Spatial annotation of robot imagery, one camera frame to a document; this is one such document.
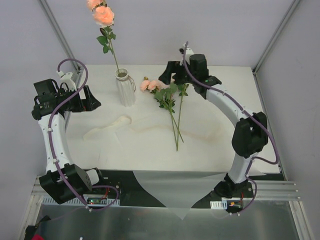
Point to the cream ribbon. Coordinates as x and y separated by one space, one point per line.
158 130

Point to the white ribbed ceramic vase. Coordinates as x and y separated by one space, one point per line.
126 87

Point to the pink rose stem top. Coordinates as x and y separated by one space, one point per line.
104 16

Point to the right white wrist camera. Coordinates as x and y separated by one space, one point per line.
187 52

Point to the pink rose stem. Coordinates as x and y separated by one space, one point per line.
165 97
104 16
183 93

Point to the red black object corner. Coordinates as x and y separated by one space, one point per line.
30 231

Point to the left white cable duct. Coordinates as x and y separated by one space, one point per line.
94 201

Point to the white wrapping paper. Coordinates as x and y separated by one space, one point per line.
211 158

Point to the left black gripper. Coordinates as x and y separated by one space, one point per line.
81 101

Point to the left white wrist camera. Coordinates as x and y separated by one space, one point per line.
69 79

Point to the right aluminium frame post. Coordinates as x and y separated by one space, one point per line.
276 35

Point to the aluminium frame post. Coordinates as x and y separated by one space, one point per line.
276 35
56 28

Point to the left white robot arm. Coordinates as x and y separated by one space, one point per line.
63 180

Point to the left aluminium frame post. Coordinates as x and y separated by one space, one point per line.
56 28

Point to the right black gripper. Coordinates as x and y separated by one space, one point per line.
173 72

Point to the white cable duct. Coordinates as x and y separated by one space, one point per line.
94 201
219 205

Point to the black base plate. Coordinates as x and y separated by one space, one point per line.
178 191

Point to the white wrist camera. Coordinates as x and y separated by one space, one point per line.
69 79
187 52

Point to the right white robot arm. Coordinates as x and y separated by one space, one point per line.
249 136

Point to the right white cable duct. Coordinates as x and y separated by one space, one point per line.
219 205

